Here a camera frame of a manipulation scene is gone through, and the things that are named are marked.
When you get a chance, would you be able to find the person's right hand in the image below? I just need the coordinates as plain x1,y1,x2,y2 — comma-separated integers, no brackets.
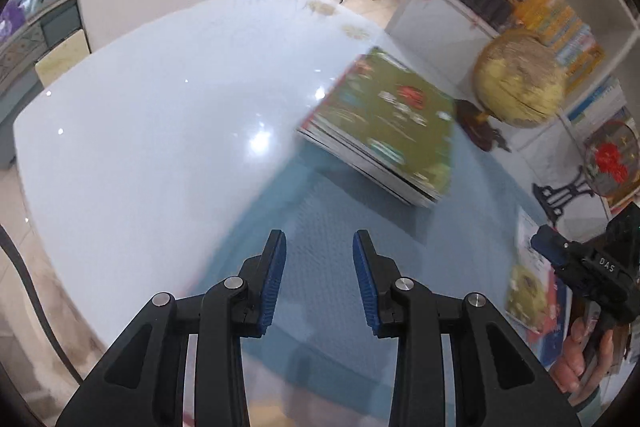
550,313,616,403

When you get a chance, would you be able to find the yellow globe on wooden base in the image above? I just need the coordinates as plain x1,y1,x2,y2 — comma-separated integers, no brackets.
454,29,568,152

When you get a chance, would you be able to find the light blue quilted mat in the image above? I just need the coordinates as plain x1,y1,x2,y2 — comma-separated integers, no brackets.
192,127,576,427

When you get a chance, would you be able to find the stack of books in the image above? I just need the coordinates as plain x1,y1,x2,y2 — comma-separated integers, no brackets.
296,47,457,208

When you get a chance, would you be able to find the white bookshelf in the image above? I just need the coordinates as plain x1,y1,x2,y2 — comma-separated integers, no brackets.
387,0,640,218

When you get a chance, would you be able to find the red flower fan on black stand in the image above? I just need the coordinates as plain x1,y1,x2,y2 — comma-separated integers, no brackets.
531,117,640,225

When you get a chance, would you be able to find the white and yellow picture book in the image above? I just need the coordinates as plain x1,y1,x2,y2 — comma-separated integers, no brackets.
504,206,573,338

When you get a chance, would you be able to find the grey-green cabinet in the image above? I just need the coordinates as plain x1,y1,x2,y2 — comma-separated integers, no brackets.
0,0,83,168

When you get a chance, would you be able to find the row of colourful books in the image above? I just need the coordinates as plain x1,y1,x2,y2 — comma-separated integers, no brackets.
510,0,606,92

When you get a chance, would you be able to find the thick black cable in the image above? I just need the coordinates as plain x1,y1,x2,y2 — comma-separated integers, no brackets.
0,224,83,385

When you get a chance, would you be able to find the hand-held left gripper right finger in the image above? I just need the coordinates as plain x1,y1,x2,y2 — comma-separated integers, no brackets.
352,229,583,427

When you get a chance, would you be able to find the row of pale thin books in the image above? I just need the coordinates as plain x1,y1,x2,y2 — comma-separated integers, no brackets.
567,77,630,128

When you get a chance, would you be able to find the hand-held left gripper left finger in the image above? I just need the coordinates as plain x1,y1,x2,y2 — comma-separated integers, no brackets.
55,229,287,427

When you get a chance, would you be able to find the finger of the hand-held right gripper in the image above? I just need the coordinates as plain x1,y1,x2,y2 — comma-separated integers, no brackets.
531,224,571,265

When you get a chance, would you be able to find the cream stool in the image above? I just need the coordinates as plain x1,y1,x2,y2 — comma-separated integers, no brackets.
35,27,91,88

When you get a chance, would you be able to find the purple toy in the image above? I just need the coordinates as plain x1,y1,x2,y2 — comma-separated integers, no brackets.
0,2,23,32

